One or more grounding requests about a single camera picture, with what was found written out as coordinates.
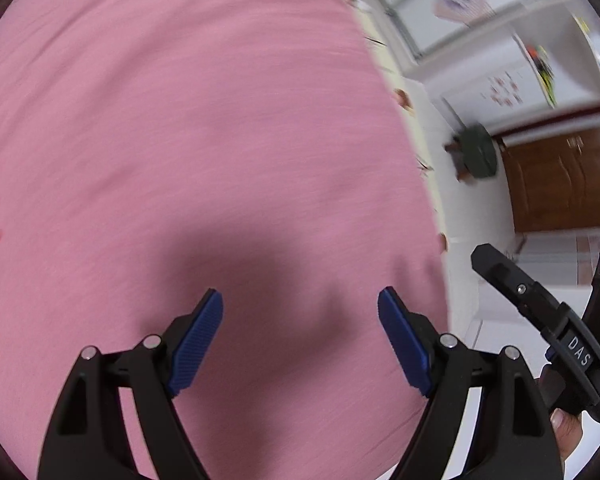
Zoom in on brown wooden door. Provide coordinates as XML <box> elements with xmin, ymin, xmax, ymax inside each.
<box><xmin>494</xmin><ymin>124</ymin><xmax>600</xmax><ymax>235</ymax></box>

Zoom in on person's right hand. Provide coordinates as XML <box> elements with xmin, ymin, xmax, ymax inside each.
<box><xmin>539</xmin><ymin>364</ymin><xmax>588</xmax><ymax>473</ymax></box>

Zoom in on pink wall stickers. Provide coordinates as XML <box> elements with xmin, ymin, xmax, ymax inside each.
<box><xmin>486</xmin><ymin>72</ymin><xmax>525</xmax><ymax>109</ymax></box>

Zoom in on white sliding door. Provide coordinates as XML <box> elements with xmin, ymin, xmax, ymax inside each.
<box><xmin>357</xmin><ymin>0</ymin><xmax>501</xmax><ymax>63</ymax></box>

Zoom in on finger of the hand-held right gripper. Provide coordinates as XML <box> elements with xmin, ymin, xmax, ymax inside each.
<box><xmin>471</xmin><ymin>243</ymin><xmax>567</xmax><ymax>335</ymax></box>

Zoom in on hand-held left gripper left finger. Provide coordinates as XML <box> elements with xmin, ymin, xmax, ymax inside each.
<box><xmin>36</xmin><ymin>287</ymin><xmax>224</xmax><ymax>480</ymax></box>

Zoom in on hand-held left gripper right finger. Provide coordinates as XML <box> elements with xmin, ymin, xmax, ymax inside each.
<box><xmin>377</xmin><ymin>286</ymin><xmax>566</xmax><ymax>480</ymax></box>

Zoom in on pink bed sheet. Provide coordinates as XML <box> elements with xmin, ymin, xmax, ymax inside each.
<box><xmin>0</xmin><ymin>0</ymin><xmax>453</xmax><ymax>480</ymax></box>

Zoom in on printed cream play mat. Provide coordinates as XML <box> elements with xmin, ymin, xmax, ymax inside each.
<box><xmin>325</xmin><ymin>0</ymin><xmax>453</xmax><ymax>266</ymax></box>

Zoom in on green round stool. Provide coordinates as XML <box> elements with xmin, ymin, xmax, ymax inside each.
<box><xmin>444</xmin><ymin>124</ymin><xmax>502</xmax><ymax>184</ymax></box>

